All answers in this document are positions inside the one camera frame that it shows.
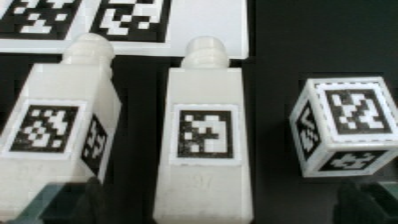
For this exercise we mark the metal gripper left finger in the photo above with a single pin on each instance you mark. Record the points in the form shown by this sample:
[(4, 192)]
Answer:
[(68, 204)]

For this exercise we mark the white marker base plate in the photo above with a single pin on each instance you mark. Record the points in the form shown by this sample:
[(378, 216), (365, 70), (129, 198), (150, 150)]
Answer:
[(148, 26)]

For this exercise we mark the white tagged cube left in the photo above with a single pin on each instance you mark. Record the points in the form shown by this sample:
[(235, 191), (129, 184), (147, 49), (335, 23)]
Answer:
[(344, 123)]

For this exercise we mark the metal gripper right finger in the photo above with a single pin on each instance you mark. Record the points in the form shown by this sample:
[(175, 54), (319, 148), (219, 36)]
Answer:
[(367, 203)]

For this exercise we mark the white chair leg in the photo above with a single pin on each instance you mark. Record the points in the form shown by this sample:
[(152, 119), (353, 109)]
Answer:
[(203, 185), (56, 139)]

